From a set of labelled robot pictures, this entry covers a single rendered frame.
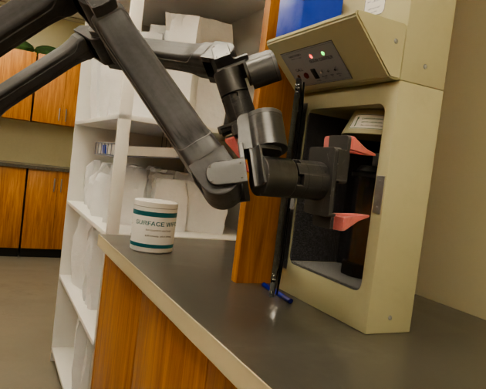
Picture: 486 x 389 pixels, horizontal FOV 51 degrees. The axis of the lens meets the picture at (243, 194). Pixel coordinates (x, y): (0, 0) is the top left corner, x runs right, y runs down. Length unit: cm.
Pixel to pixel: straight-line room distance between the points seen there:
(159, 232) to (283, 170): 84
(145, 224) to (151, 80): 77
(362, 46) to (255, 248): 55
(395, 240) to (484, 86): 57
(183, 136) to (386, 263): 47
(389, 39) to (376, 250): 38
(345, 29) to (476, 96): 55
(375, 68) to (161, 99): 41
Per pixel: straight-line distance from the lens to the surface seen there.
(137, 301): 139
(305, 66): 113
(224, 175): 69
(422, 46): 103
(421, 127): 102
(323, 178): 74
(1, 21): 95
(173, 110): 76
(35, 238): 584
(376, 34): 96
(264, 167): 70
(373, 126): 106
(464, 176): 141
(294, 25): 112
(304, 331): 96
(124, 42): 85
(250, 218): 123
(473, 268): 138
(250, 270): 126
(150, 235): 150
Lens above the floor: 122
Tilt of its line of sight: 3 degrees down
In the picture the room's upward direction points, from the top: 7 degrees clockwise
